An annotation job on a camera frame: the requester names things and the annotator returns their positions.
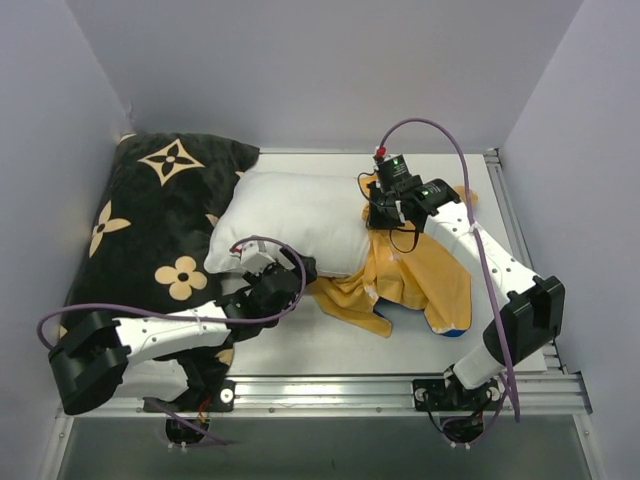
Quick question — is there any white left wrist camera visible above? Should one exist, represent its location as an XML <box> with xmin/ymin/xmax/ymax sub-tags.
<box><xmin>231</xmin><ymin>240</ymin><xmax>274</xmax><ymax>275</ymax></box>

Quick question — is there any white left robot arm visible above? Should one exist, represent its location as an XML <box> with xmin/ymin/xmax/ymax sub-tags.
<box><xmin>48</xmin><ymin>256</ymin><xmax>317</xmax><ymax>415</ymax></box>

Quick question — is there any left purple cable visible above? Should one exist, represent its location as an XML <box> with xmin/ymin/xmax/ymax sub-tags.
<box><xmin>38</xmin><ymin>235</ymin><xmax>309</xmax><ymax>351</ymax></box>

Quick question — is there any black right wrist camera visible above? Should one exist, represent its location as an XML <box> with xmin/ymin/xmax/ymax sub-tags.
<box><xmin>374</xmin><ymin>147</ymin><xmax>415</xmax><ymax>193</ymax></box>

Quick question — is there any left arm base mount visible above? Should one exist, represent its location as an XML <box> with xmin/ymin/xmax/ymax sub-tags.
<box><xmin>143</xmin><ymin>380</ymin><xmax>236</xmax><ymax>450</ymax></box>

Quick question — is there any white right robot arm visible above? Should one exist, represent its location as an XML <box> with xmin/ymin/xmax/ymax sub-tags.
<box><xmin>365</xmin><ymin>174</ymin><xmax>566</xmax><ymax>409</ymax></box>

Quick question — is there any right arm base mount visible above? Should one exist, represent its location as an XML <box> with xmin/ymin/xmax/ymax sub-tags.
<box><xmin>412</xmin><ymin>366</ymin><xmax>509</xmax><ymax>450</ymax></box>

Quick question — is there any yellow blue cartoon pillowcase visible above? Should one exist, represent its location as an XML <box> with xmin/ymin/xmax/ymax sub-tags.
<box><xmin>311</xmin><ymin>199</ymin><xmax>472</xmax><ymax>338</ymax></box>

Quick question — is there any white pillow insert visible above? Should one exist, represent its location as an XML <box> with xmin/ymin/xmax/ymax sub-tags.
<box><xmin>204</xmin><ymin>172</ymin><xmax>370</xmax><ymax>278</ymax></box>

